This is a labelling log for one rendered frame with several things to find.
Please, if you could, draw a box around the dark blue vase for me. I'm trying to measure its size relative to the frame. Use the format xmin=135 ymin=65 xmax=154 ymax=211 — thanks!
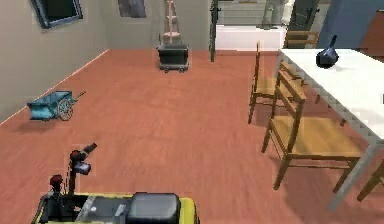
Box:
xmin=315 ymin=34 xmax=340 ymax=70

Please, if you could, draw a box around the grey wall picture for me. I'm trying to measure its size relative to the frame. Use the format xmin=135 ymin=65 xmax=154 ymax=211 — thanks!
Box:
xmin=117 ymin=0 xmax=147 ymax=19

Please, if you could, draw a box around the black wheeled cart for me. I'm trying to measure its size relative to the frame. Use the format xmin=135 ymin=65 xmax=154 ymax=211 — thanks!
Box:
xmin=156 ymin=43 xmax=191 ymax=74

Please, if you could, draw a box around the brown wooden chair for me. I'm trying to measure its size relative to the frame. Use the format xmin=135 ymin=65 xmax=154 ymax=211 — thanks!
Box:
xmin=283 ymin=30 xmax=320 ymax=50
xmin=247 ymin=40 xmax=280 ymax=125
xmin=261 ymin=61 xmax=364 ymax=191

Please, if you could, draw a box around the blue toy hand cart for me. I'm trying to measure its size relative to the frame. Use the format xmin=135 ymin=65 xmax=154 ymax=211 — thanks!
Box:
xmin=26 ymin=90 xmax=87 ymax=122

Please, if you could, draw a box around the dark room door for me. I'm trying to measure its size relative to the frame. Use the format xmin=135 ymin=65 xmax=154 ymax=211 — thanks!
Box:
xmin=287 ymin=0 xmax=321 ymax=33
xmin=208 ymin=0 xmax=222 ymax=63

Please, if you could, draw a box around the white long table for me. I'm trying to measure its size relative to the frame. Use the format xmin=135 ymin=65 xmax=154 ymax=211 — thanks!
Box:
xmin=274 ymin=48 xmax=384 ymax=212

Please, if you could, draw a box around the pink wooden ladder shelf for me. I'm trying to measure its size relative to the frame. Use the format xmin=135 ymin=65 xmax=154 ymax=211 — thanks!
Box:
xmin=161 ymin=0 xmax=183 ymax=46

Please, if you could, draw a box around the dark framed window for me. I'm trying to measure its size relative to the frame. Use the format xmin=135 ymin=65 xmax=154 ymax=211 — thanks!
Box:
xmin=30 ymin=0 xmax=84 ymax=30

